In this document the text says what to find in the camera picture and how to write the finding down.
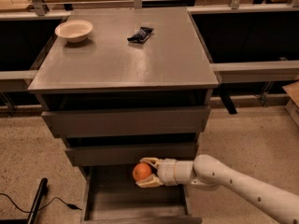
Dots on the black snack packet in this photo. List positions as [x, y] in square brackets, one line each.
[141, 35]

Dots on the grey middle drawer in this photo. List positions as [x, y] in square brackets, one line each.
[127, 154]

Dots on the grey top drawer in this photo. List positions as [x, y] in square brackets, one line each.
[125, 122]

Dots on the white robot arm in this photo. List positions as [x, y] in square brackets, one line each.
[207, 172]

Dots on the black bar on floor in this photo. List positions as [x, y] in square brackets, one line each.
[35, 208]

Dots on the grey metal railing frame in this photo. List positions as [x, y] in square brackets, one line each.
[244, 40]

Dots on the grey drawer cabinet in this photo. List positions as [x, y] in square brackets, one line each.
[170, 69]

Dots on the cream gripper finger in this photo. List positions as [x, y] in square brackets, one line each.
[153, 181]
[153, 162]

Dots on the white bowl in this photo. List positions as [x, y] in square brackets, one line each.
[74, 31]

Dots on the orange fruit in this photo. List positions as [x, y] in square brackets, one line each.
[141, 171]

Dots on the wooden box at right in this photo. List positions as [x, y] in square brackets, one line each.
[292, 106]

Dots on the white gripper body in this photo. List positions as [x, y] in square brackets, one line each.
[166, 172]

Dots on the grey open bottom drawer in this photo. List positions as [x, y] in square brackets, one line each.
[112, 197]

